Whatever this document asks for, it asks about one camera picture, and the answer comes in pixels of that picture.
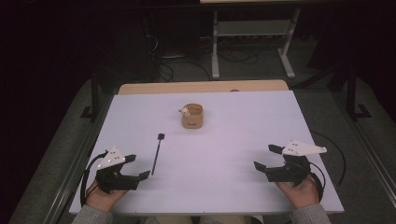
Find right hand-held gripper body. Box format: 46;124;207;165
265;140;328;188

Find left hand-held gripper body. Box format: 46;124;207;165
94;147;140;194

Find thin black stick square head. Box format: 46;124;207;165
150;133;166;176

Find tan round holder cup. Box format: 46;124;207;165
181;103;205;130

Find person's left hand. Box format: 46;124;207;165
85;179;129;214

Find person's right hand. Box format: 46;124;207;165
275;174;322;209

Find black metal stand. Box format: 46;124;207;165
79;70;101;121
346;64;373;121

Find small hedgehog figure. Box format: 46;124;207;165
177;105;191;118

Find wooden table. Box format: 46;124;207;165
118;78;290;96

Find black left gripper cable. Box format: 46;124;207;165
79;149;109;208

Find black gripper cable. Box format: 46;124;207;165
309;130;347;203
79;149;109;208

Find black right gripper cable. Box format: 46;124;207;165
309;130;347;203

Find metal frame rail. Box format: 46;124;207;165
329;91;396;200
46;92;115;224

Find black floor cables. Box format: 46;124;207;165
142;17;213;83
217;48;260;65

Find white metal desk frame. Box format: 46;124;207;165
199;0;344;80

